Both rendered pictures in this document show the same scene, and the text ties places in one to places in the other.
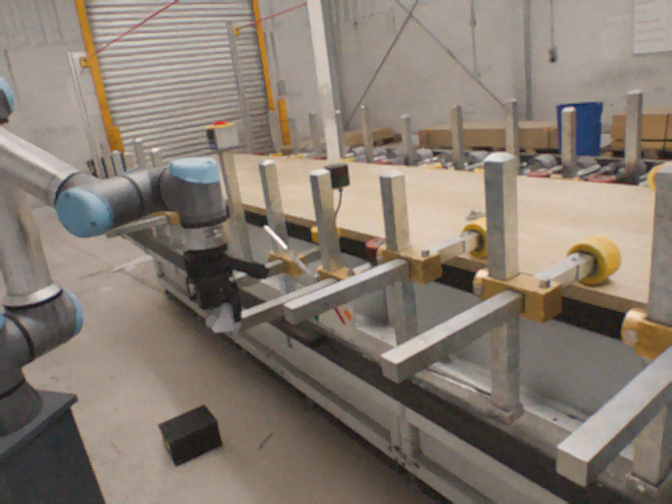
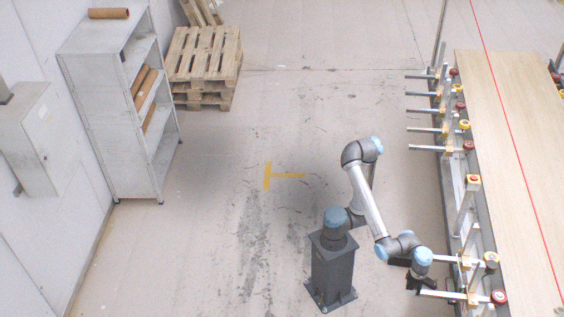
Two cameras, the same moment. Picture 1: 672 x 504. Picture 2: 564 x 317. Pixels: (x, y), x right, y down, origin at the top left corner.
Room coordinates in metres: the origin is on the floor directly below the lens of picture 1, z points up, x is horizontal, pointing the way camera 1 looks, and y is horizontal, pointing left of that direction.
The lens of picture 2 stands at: (-0.52, -0.27, 3.16)
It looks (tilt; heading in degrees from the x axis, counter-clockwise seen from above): 42 degrees down; 45
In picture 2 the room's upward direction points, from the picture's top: 3 degrees counter-clockwise
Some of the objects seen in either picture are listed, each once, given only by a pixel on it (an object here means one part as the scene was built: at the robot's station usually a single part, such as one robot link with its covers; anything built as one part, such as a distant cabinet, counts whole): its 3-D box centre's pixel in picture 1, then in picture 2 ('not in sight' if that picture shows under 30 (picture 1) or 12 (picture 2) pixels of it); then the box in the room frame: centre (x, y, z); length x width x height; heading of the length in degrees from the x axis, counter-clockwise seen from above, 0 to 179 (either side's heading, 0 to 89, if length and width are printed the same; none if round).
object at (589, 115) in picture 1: (580, 132); not in sight; (6.12, -3.12, 0.36); 0.59 x 0.57 x 0.73; 130
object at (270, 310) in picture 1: (321, 291); (458, 297); (1.11, 0.05, 0.84); 0.43 x 0.03 x 0.04; 124
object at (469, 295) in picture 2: (340, 279); (471, 295); (1.16, 0.00, 0.85); 0.14 x 0.06 x 0.05; 34
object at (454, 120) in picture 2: (166, 203); (449, 139); (2.22, 0.70, 0.90); 0.04 x 0.04 x 0.48; 34
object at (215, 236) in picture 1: (207, 234); (419, 270); (0.97, 0.24, 1.05); 0.10 x 0.09 x 0.05; 33
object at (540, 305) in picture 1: (515, 292); not in sight; (0.74, -0.28, 0.95); 0.14 x 0.06 x 0.05; 34
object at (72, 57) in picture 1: (96, 133); (446, 20); (3.33, 1.40, 1.20); 0.15 x 0.12 x 1.00; 34
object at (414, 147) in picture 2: (157, 221); (439, 149); (2.15, 0.74, 0.83); 0.44 x 0.03 x 0.04; 124
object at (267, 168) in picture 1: (280, 244); (466, 251); (1.39, 0.15, 0.89); 0.04 x 0.04 x 0.48; 34
